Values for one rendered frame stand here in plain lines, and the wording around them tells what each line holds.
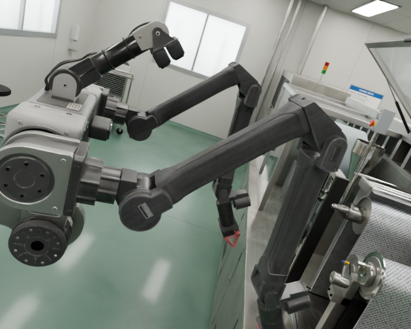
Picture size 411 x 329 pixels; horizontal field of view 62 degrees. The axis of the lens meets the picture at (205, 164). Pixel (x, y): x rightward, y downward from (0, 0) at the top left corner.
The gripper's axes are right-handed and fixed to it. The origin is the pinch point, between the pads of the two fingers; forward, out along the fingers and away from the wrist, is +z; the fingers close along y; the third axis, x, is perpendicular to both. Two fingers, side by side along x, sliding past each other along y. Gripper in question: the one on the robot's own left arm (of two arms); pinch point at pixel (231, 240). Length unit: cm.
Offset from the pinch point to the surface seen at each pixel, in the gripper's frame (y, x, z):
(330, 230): 23, -54, 29
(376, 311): -45, -33, 4
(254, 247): 19.7, -12.4, 23.9
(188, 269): 109, 27, 105
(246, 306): -19.3, 2.0, 15.7
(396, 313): -46, -38, 5
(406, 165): 25, -97, 6
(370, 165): 21, -74, -3
